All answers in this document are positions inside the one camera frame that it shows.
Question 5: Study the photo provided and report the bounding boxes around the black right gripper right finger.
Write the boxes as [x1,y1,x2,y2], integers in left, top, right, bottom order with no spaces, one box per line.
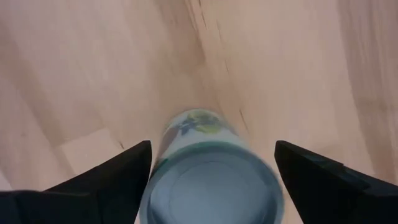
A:
[274,139,398,224]

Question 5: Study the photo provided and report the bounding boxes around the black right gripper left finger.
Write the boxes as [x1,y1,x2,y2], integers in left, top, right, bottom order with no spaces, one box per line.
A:
[0,139,152,224]

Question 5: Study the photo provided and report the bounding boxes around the tall white mixed vegetables can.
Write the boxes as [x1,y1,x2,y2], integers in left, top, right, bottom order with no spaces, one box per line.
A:
[139,108,285,224]

